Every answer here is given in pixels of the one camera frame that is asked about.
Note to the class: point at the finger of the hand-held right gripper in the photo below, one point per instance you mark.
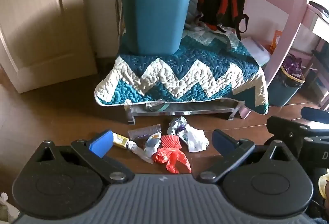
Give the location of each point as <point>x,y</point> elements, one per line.
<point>285,125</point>

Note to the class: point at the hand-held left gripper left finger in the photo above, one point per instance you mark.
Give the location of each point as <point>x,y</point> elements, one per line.
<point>101,144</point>

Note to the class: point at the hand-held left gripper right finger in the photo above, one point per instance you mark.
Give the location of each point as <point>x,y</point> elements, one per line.
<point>224,142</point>

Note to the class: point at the yellow small packet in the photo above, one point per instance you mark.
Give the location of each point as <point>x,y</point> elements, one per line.
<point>120,140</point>

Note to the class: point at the white paper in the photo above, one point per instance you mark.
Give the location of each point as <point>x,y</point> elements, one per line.
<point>196,139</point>

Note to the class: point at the silver wrapper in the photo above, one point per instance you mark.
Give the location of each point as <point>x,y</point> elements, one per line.
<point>138,152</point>

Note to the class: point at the clear plastic wrapper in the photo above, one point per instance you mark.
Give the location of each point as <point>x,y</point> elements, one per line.
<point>144,131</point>

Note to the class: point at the purple white wrapper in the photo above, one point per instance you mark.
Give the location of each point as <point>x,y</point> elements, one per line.
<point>177,125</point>

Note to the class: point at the blue white wrapper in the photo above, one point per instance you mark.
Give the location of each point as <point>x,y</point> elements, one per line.
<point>152,143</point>

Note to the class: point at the red striped packet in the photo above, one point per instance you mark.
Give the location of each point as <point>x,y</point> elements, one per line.
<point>171,141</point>

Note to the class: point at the red plastic bag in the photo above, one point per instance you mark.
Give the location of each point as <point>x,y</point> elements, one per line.
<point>169,158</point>

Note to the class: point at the teal plastic waste bin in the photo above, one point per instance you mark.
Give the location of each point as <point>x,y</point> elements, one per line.
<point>154,13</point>

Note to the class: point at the lined teal waste bin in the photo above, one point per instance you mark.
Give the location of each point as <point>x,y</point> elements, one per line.
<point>282,93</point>

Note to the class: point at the teal white zigzag quilt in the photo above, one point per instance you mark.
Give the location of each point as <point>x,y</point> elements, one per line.
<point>180,77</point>

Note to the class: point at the white flat box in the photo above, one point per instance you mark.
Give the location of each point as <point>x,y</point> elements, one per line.
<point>257,49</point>

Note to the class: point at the orange snack packet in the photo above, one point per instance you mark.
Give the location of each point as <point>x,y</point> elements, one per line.
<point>276,40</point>

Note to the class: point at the pink chair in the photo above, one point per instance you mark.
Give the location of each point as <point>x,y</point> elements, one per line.
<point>290,21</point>

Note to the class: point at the white desk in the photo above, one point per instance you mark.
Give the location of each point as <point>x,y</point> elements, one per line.
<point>320,26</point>

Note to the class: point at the beige wooden door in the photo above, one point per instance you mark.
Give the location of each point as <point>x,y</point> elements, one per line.
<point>38,21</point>

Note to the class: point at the metal bench frame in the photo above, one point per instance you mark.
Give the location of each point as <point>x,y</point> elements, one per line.
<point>180,112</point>

